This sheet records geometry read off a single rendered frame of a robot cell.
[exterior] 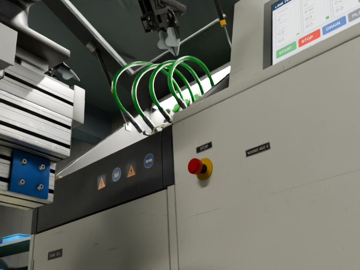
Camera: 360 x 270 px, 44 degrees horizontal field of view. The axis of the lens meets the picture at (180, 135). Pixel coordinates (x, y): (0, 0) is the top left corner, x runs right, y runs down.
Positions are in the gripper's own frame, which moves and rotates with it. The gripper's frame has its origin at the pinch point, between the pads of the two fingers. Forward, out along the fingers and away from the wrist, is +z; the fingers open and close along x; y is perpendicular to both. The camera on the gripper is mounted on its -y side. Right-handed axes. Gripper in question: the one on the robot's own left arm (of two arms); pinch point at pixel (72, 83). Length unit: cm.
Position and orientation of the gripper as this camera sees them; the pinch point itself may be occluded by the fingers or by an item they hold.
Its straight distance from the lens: 181.8
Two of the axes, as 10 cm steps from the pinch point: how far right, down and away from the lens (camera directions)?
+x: 6.7, -5.0, -5.5
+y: -1.6, 6.3, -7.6
